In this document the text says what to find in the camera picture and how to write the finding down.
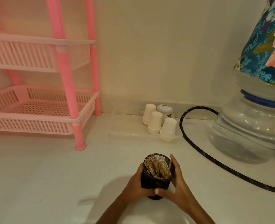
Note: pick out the pink plastic shelf rack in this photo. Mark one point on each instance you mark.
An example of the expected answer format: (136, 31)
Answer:
(67, 74)

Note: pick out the clear water jug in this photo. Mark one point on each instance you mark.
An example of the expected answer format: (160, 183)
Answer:
(244, 130)

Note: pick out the single wooden stick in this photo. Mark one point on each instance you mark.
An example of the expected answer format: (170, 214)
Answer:
(169, 165)

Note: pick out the person's right hand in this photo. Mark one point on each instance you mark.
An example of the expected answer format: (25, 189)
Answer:
(179, 191)

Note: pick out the person's left hand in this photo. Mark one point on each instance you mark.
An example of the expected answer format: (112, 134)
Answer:
(132, 188)

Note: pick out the floral cloth cover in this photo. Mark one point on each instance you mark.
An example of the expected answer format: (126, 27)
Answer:
(261, 39)

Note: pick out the person's left forearm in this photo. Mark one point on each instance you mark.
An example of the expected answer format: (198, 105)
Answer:
(114, 211)

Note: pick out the clear plastic tray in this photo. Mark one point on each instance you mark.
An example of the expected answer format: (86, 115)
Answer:
(128, 128)

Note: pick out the bundle of wooden sticks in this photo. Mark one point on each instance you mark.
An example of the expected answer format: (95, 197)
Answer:
(155, 167)

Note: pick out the black mesh cup holder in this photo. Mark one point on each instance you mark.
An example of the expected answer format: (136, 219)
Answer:
(151, 183)

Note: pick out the person's right thumb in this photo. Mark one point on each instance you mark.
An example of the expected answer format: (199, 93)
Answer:
(163, 192)

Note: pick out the clear jar with grey lid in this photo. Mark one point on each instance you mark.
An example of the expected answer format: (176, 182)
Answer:
(164, 109)

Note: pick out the person's right forearm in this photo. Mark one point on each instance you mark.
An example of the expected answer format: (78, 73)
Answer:
(195, 214)

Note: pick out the stack of white paper cups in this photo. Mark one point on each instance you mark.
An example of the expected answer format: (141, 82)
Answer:
(168, 129)
(155, 123)
(149, 114)

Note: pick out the person's left fingers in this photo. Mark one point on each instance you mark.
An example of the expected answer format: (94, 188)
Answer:
(139, 172)

